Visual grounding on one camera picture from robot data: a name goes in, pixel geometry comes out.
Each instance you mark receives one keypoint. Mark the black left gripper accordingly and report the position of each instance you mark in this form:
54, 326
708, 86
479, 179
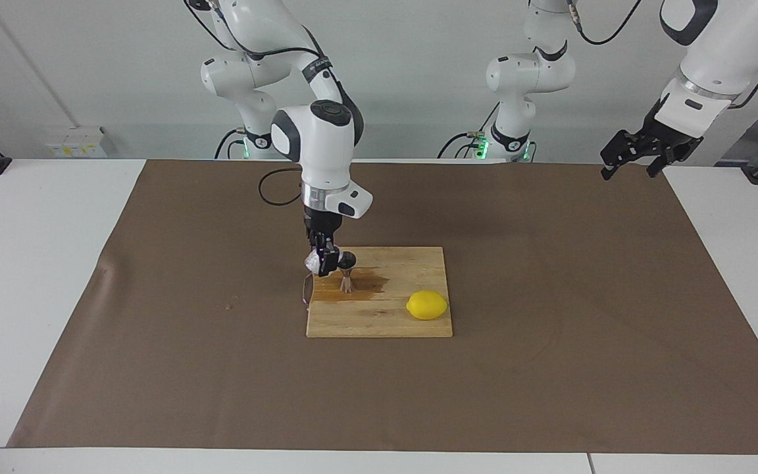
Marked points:
665, 138

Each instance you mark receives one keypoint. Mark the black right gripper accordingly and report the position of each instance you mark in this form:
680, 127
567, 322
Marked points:
322, 224

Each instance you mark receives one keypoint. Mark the clear faceted glass cup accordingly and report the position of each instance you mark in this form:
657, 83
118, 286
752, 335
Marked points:
313, 263

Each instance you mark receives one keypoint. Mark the steel double jigger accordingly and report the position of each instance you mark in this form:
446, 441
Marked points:
347, 260

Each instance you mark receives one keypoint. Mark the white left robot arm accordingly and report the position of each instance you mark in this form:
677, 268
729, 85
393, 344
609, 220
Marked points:
728, 52

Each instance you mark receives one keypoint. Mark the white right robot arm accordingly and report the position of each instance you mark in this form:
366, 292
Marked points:
320, 145

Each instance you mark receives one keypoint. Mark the wooden cutting board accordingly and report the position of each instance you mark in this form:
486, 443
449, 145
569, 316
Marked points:
379, 322

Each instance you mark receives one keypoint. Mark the yellow lemon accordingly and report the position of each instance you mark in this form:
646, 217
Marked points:
427, 305

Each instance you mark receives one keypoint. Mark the brown paper table mat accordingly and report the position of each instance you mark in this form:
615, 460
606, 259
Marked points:
550, 395

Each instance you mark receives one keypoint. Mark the white wall socket strip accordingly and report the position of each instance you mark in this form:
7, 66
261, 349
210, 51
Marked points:
76, 143

